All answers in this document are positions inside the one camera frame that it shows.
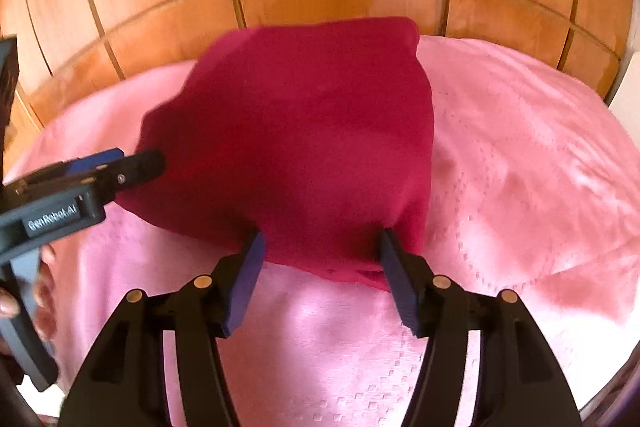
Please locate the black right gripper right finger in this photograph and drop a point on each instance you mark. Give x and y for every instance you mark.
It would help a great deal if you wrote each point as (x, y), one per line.
(520, 382)

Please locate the crimson red small garment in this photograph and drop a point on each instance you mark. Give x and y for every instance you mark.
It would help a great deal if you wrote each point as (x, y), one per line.
(319, 136)

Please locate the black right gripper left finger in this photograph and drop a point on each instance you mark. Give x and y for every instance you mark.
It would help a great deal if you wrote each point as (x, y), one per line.
(147, 339)

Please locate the person's left hand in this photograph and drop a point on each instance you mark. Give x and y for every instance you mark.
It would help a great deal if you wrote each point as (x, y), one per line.
(44, 320)

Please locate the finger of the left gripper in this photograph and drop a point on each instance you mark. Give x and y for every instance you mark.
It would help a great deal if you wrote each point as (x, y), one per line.
(69, 170)
(118, 172)

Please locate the pink bed cover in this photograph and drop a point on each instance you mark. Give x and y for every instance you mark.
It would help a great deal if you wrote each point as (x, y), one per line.
(535, 188)

